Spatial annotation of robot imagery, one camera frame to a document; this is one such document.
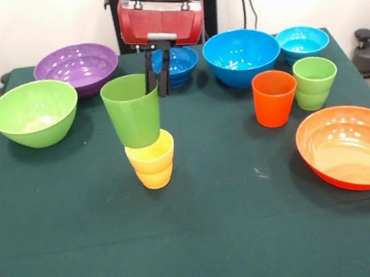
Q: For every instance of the dark blue small bowl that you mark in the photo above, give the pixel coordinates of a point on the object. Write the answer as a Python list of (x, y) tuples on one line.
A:
[(181, 63)]

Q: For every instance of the plain green cup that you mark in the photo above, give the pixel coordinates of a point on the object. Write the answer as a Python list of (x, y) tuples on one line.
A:
[(134, 118)]

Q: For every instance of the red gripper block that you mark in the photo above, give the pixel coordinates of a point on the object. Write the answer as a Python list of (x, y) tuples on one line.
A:
[(162, 24)]

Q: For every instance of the light blue small bowl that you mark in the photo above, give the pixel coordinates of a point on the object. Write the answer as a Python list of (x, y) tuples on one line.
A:
[(302, 42)]

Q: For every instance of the large green bowl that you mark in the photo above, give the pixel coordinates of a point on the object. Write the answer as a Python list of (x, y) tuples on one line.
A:
[(33, 111)]

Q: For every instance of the ribbed green cup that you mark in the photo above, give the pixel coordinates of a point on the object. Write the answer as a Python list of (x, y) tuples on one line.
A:
[(316, 92)]

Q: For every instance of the wide orange bowl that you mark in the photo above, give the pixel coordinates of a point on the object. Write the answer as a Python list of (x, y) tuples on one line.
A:
[(352, 149)]

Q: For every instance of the ribbed yellow cup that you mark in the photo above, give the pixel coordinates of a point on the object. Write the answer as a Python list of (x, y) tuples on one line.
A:
[(156, 170)]

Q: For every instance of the dark green table cloth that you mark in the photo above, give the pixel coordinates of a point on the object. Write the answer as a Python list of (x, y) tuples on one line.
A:
[(184, 231)]

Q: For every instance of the large blue bowl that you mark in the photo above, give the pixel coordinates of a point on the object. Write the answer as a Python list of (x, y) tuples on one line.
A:
[(239, 58)]

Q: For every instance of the plain orange cup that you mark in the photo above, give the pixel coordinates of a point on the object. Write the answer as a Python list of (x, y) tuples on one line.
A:
[(273, 105)]

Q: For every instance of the purple bowl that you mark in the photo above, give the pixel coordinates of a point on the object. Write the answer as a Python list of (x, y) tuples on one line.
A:
[(75, 67)]

